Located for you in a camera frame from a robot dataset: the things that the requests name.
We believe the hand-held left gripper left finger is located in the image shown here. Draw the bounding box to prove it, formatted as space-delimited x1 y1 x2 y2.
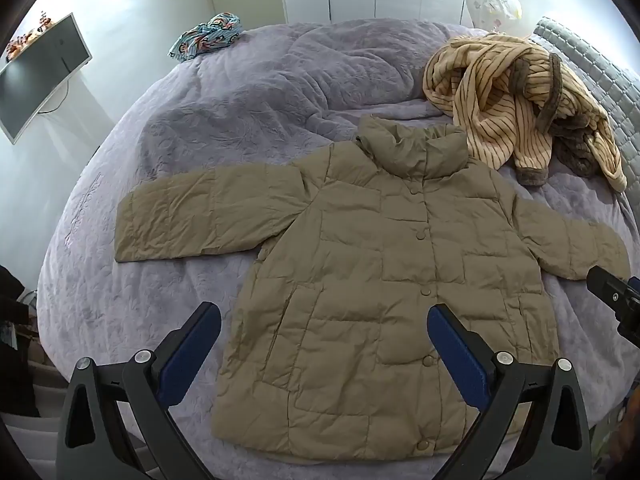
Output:
56 301 222 480

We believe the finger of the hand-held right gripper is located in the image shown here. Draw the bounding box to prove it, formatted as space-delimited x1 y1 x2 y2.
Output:
586 265 640 347

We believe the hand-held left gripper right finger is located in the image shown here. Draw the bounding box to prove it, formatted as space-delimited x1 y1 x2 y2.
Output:
426 303 595 480

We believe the khaki puffer jacket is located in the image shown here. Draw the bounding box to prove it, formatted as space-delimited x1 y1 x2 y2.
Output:
114 114 632 461

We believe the beige striped fleece garment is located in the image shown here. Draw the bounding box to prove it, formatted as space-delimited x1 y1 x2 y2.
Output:
422 34 628 193

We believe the grey padded headboard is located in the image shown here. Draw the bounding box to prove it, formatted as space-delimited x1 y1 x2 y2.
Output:
530 16 640 171

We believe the purple quilted bedspread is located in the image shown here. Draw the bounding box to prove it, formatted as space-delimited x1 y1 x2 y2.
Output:
36 18 640 480

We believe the white patterned pillow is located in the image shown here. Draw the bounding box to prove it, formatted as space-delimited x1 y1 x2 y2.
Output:
466 0 523 33

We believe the white framed monitor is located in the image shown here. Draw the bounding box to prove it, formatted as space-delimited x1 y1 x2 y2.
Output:
0 12 93 145

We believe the blue patterned cloth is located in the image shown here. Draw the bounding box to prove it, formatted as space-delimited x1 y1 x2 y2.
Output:
167 11 242 63

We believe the orange wall decoration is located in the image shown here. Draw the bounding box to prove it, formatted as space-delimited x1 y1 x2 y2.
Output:
5 10 56 61

